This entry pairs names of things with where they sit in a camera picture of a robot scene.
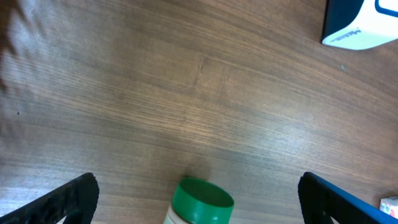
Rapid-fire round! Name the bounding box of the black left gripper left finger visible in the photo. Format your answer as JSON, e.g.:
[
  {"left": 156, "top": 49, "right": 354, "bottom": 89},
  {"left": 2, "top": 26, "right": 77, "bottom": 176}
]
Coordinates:
[{"left": 1, "top": 172, "right": 100, "bottom": 224}]

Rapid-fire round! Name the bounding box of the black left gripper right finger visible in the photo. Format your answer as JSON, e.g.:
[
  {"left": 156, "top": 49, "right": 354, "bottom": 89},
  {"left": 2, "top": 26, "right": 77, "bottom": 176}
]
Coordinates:
[{"left": 298, "top": 172, "right": 397, "bottom": 224}]

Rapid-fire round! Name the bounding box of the green lid spice jar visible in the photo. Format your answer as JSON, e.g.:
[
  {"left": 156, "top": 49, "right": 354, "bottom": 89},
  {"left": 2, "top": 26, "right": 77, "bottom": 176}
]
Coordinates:
[{"left": 163, "top": 177, "right": 234, "bottom": 224}]

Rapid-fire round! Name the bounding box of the white barcode scanner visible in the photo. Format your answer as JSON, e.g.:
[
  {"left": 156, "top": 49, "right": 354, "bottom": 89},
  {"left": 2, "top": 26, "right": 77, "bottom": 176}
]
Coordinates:
[{"left": 321, "top": 0, "right": 397, "bottom": 50}]

